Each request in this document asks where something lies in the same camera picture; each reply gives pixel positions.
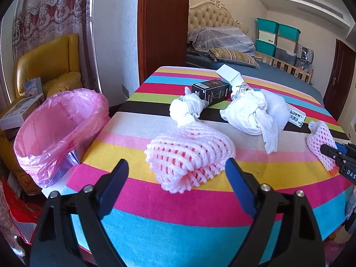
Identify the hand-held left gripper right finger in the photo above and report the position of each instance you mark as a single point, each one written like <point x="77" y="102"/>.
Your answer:
<point x="239" y="186"/>

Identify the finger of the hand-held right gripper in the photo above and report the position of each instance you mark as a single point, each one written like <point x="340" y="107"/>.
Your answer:
<point x="341" y="146"/>
<point x="328" y="150"/>

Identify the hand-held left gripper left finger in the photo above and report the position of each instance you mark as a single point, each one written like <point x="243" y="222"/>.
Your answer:
<point x="114" y="183"/>

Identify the small pink foam net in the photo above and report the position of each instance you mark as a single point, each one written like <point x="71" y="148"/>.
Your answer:
<point x="317" y="139"/>

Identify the small cardboard box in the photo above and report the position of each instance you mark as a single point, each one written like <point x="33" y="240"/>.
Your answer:
<point x="297" y="116"/>

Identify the purple waste bin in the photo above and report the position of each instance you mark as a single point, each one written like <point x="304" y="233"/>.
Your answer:
<point x="62" y="169"/>

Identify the large pink foam net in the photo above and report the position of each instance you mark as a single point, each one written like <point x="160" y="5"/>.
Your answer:
<point x="189" y="155"/>

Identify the large white plastic bag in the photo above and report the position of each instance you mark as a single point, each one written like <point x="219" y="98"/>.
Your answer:
<point x="244" y="114"/>

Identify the pink-lined trash bin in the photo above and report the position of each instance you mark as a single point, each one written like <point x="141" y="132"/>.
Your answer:
<point x="83" y="111"/>

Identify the small knotted white bag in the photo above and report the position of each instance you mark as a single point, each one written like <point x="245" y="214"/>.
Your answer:
<point x="186" y="108"/>

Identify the black box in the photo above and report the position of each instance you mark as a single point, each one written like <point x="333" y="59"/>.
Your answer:
<point x="211" y="91"/>

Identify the white paper box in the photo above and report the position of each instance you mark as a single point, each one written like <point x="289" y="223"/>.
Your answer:
<point x="228" y="73"/>

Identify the striped colourful tablecloth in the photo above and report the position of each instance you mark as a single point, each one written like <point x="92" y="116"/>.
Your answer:
<point x="167" y="222"/>

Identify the dark brown door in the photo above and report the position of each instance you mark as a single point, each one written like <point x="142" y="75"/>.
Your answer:
<point x="335" y="78"/>

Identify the bed with blue sheet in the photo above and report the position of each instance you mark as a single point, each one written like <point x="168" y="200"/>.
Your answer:
<point x="286" y="83"/>

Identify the red plastic bag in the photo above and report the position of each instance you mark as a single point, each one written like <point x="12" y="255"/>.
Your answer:
<point x="19" y="214"/>

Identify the black and white checkered bag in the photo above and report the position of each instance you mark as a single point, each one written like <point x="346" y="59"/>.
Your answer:
<point x="305" y="52"/>

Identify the clear grey storage box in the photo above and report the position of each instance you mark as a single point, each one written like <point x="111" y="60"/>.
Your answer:
<point x="285" y="56"/>

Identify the beige storage box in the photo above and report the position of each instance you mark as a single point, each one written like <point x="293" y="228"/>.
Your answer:
<point x="287" y="43"/>

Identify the large flat white box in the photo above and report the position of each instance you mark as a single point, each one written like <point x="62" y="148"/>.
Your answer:
<point x="22" y="110"/>

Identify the teal storage bin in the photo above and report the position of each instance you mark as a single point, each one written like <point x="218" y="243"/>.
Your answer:
<point x="265" y="47"/>
<point x="289" y="31"/>
<point x="267" y="25"/>

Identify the small blue picture box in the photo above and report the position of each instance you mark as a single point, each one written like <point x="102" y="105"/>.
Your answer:
<point x="33" y="86"/>

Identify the white storage box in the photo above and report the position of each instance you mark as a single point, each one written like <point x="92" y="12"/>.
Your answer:
<point x="267" y="37"/>

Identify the striped pillow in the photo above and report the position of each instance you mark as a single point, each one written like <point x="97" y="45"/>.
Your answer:
<point x="236" y="57"/>

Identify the yellow leather armchair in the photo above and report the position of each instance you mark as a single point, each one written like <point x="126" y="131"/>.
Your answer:
<point x="55" y="58"/>

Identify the ceiling air vent grille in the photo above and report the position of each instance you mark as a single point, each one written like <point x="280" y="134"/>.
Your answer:
<point x="319" y="5"/>

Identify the blue-grey quilt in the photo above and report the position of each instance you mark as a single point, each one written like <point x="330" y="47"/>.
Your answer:
<point x="222" y="40"/>

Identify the beige tufted headboard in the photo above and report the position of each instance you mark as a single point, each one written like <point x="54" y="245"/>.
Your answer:
<point x="211" y="16"/>

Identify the wooden crib rail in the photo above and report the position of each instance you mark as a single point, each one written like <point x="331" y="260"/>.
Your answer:
<point x="289" y="68"/>

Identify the red-brown wooden door frame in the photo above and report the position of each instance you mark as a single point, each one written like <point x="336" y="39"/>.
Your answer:
<point x="164" y="27"/>

